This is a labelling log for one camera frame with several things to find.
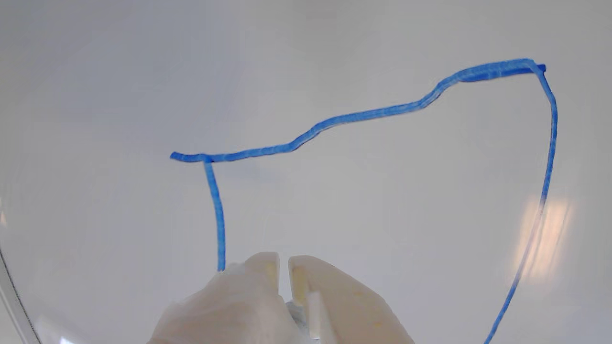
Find large white whiteboard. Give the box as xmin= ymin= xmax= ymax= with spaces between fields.
xmin=0 ymin=0 xmax=612 ymax=344

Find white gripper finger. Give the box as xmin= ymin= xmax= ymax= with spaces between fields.
xmin=288 ymin=255 xmax=415 ymax=344
xmin=147 ymin=252 xmax=307 ymax=344

